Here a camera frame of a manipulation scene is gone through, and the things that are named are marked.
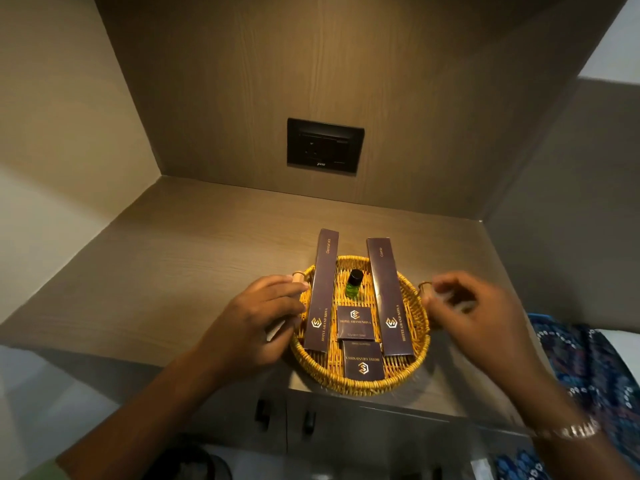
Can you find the person's right hand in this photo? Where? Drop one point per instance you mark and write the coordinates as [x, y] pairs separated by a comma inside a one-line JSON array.
[[485, 329]]

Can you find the person's left hand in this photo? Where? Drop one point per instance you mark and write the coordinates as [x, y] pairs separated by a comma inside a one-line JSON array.
[[240, 329]]

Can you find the person's left middle finger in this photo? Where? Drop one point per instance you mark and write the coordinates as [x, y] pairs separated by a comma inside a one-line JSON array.
[[287, 291]]

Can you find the person's left thumb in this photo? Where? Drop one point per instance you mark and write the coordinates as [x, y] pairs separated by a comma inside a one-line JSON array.
[[285, 337]]

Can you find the person's right thumb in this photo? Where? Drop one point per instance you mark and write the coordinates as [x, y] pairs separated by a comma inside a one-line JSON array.
[[436, 309]]

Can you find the yellow wicker basket tray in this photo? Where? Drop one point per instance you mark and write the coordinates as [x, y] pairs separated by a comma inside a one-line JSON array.
[[330, 367]]

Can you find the person's right forearm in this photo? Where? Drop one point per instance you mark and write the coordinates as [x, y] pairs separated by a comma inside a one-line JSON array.
[[570, 419]]

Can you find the person's left forearm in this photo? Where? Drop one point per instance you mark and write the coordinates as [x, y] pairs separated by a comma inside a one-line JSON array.
[[145, 419]]

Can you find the long brown box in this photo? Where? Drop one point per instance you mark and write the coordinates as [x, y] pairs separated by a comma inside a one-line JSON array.
[[387, 294], [322, 289]]

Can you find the small green bottle black cap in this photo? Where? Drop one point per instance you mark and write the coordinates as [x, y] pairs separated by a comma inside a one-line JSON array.
[[353, 284]]

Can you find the small square brown box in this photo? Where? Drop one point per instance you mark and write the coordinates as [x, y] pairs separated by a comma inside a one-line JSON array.
[[363, 360], [355, 323]]

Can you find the dark round object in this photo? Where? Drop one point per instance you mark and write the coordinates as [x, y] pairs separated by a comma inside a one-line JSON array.
[[187, 464]]

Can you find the black wall socket panel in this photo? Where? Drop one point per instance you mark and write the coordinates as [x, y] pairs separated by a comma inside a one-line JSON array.
[[325, 145]]

